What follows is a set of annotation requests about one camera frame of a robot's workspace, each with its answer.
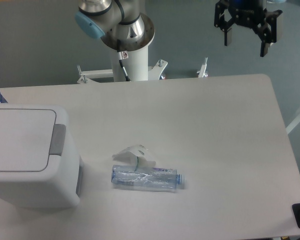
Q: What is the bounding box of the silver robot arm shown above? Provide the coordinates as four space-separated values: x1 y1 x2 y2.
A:
74 0 283 57

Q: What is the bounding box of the white trash can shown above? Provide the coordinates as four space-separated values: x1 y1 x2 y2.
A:
0 103 83 208

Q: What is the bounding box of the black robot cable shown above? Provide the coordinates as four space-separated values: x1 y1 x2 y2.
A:
116 39 131 82

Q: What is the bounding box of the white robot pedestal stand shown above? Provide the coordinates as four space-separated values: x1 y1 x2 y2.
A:
76 44 211 84

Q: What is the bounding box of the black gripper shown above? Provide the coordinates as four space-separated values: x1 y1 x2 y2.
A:
214 0 283 57

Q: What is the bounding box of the crushed clear plastic bottle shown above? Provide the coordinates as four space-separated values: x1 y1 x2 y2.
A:
111 165 186 192

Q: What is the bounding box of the white trash can lid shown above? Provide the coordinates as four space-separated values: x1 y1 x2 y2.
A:
0 108 68 173

